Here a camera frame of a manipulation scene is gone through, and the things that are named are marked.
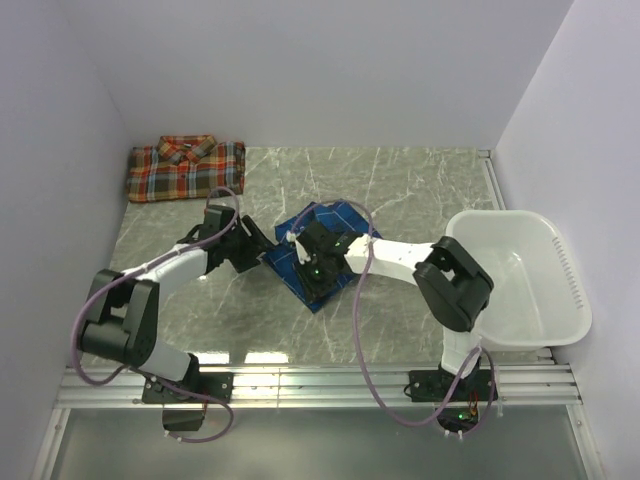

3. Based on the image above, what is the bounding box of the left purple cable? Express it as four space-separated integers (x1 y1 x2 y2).
72 187 241 443

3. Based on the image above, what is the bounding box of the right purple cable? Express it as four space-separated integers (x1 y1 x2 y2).
289 200 499 441

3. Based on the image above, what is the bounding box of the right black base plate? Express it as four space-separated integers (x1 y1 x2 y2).
403 369 498 403

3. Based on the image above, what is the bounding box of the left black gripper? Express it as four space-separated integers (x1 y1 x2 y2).
222 215 277 273

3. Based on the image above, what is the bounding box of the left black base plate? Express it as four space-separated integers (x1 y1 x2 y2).
141 372 234 405

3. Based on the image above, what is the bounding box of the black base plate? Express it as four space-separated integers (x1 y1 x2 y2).
403 369 498 403
141 372 234 405

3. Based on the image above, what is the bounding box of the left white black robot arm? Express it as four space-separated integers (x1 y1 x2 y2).
71 206 275 402

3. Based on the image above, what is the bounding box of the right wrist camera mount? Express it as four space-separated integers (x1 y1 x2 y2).
285 230 314 265

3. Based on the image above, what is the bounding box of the white plastic basin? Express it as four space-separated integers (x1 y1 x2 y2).
446 210 592 351

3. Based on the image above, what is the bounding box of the blue plaid long sleeve shirt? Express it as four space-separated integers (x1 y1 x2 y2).
263 201 380 313

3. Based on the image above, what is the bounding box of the orange plaid shirt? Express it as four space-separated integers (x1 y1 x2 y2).
126 135 246 203

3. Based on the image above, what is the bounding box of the purple cable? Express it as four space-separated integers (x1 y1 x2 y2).
289 200 499 441
72 187 241 443

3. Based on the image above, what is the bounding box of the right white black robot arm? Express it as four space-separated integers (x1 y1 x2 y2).
287 221 494 400

